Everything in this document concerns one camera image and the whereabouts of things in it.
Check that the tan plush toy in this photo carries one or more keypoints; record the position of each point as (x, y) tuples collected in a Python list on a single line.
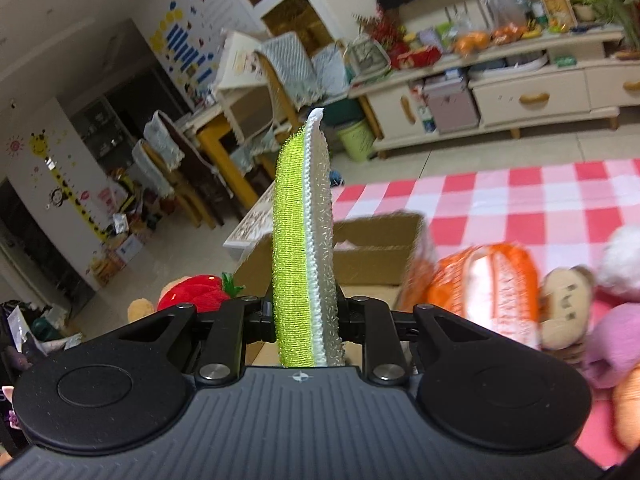
[(140, 310)]

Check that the white fluffy plush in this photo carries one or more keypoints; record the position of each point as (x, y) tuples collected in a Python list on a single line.
[(625, 260)]

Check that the green and white scrubbing sponge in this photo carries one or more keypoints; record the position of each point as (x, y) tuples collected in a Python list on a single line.
[(292, 260)]

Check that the brown bear plush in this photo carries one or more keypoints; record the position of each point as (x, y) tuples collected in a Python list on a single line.
[(565, 305)]

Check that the blue yellow wall poster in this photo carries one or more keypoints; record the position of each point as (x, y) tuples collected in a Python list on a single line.
[(185, 40)]

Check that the chair with white lace cover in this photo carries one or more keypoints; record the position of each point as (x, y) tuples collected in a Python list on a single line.
[(162, 132), (150, 165)]

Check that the pile of boxes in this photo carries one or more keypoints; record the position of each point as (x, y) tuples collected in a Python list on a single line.
[(125, 245)]

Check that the orange tissue pack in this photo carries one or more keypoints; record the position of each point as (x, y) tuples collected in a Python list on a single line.
[(510, 285)]

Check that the red strawberry plush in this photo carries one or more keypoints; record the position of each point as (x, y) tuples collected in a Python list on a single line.
[(195, 290)]

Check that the silver storage case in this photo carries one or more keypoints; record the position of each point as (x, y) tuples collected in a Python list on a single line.
[(452, 107)]

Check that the bananas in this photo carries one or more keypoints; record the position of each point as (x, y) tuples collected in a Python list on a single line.
[(531, 33)]

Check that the cardboard box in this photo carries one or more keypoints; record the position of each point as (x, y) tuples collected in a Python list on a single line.
[(375, 260)]

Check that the small bag of oranges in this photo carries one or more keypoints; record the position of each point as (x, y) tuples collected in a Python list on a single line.
[(472, 42)]

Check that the glass kettle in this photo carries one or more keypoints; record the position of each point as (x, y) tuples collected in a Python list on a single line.
[(367, 60)]

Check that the framed picture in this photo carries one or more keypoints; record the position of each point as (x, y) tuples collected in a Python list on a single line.
[(556, 9)]

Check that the cream television cabinet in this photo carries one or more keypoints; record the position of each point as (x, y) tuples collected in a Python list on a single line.
[(530, 95)]

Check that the red white checkered tablecloth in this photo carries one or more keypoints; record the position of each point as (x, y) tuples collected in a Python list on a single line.
[(500, 210)]

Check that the dark green storage box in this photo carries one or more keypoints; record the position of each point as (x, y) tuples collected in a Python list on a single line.
[(345, 109)]

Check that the green trash bin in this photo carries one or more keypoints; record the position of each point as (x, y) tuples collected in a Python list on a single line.
[(356, 142)]

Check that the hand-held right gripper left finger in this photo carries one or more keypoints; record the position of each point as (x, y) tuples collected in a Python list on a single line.
[(260, 317)]

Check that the red flat box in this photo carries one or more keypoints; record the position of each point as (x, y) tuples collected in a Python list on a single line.
[(415, 57)]

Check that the tall clear bag of oranges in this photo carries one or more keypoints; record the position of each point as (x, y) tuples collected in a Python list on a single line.
[(505, 15)]

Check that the patterned low table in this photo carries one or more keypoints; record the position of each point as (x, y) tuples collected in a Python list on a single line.
[(252, 225)]

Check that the orange plush toy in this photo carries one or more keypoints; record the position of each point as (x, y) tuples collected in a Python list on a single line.
[(630, 410)]

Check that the pink plush toy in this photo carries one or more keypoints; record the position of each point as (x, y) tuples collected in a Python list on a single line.
[(615, 345)]

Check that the small green box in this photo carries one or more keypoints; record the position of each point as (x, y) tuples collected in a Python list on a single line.
[(566, 60)]

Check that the yellow wooden table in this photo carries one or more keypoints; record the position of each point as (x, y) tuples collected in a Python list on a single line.
[(212, 147)]

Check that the giraffe wall sticker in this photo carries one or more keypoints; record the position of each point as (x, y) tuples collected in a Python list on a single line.
[(62, 180)]

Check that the blue cloth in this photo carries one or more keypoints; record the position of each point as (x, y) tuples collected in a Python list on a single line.
[(336, 177)]

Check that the chair with grey lace cover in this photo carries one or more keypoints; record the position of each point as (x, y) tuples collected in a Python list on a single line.
[(287, 65)]

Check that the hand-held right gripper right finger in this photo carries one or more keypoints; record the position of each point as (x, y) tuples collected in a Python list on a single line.
[(352, 317)]

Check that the round white tray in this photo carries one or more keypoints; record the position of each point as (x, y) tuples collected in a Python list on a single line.
[(505, 67)]

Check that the red berry branches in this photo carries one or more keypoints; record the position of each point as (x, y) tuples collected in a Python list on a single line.
[(382, 30)]

